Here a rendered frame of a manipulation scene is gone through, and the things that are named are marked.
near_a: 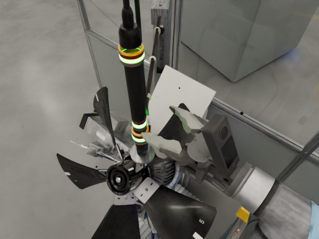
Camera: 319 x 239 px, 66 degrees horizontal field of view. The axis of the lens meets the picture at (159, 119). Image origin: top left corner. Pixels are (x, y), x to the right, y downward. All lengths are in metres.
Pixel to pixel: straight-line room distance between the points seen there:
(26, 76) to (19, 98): 0.37
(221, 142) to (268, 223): 0.16
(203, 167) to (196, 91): 0.61
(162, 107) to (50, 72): 2.46
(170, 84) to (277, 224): 0.77
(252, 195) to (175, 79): 0.73
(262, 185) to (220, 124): 0.13
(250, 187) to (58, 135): 2.39
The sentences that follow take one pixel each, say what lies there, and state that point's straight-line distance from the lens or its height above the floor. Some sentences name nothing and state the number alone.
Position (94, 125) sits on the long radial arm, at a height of 1.13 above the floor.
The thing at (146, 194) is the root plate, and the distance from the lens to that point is 0.95.
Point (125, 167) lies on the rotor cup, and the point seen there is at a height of 1.27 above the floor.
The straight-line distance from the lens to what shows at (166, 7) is 1.05.
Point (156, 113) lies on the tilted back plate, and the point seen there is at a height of 1.20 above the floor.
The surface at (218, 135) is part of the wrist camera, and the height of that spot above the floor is 1.75.
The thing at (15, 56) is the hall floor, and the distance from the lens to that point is 3.87.
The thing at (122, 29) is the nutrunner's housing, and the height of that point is 1.86.
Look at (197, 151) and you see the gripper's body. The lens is 0.47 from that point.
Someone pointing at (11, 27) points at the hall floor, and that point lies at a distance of 4.53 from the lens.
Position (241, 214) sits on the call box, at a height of 1.03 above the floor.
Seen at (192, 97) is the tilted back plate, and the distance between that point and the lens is 1.05.
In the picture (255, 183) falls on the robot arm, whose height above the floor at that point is 1.68.
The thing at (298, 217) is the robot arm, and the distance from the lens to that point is 0.46.
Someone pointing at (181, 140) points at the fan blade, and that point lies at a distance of 0.81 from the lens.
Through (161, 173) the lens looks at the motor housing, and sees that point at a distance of 1.02.
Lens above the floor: 2.07
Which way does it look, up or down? 53 degrees down
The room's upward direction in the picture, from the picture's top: straight up
